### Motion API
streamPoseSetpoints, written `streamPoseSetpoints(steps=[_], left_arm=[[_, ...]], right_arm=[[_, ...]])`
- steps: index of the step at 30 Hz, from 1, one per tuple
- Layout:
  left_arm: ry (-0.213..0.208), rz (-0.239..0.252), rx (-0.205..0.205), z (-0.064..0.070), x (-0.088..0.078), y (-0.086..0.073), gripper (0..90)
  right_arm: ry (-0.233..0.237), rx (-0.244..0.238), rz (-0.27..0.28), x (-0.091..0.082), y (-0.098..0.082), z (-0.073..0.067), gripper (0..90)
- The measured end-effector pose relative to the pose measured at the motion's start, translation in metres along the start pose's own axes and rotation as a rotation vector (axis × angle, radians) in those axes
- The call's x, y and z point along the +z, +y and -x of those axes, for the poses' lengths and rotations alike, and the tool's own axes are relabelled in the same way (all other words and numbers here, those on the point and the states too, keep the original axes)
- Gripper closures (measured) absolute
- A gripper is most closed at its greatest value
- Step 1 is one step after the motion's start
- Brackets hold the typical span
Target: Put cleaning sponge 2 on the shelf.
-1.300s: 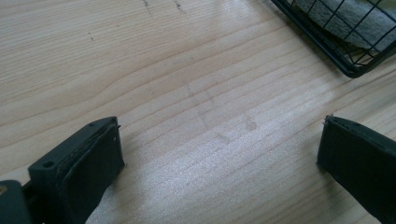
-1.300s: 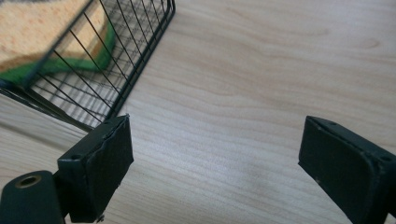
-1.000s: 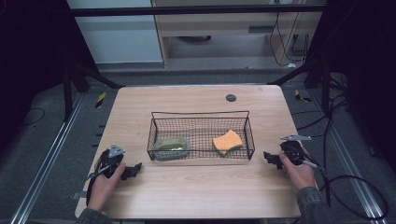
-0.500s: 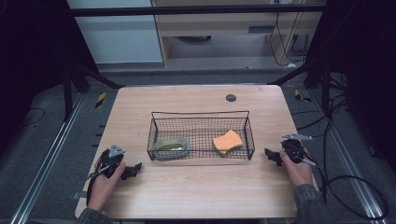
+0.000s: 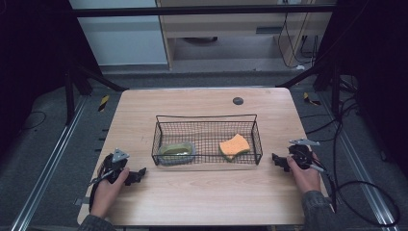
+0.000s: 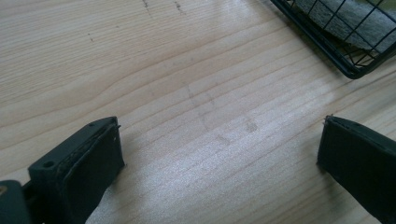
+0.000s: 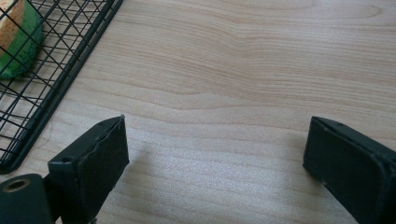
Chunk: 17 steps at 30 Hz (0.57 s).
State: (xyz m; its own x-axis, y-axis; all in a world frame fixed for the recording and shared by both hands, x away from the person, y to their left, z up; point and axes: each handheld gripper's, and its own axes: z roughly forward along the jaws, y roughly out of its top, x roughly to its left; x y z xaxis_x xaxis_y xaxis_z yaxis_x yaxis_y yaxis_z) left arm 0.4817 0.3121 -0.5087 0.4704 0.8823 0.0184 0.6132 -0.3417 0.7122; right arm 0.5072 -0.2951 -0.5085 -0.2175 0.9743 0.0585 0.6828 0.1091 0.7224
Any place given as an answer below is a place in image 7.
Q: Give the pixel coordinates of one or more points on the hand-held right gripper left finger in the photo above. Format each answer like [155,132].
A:
[93,174]

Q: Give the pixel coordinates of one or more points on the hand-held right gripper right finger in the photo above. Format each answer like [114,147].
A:
[351,165]

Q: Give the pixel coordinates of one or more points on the green and orange toy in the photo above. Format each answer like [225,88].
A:
[23,46]

